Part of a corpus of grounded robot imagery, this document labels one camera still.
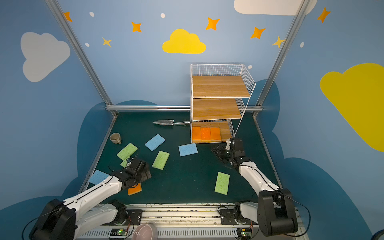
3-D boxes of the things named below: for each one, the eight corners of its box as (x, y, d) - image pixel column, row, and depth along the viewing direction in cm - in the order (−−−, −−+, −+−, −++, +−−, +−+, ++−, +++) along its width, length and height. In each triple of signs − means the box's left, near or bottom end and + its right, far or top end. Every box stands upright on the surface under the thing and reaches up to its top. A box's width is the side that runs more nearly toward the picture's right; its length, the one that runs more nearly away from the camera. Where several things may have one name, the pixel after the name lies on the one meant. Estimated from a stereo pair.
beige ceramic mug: (109, 143, 102) (107, 141, 100) (112, 135, 107) (111, 132, 105) (120, 143, 102) (119, 141, 100) (124, 135, 107) (122, 132, 105)
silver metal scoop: (153, 125, 118) (152, 122, 115) (154, 121, 120) (153, 119, 118) (190, 125, 118) (190, 123, 116) (190, 121, 120) (190, 119, 118)
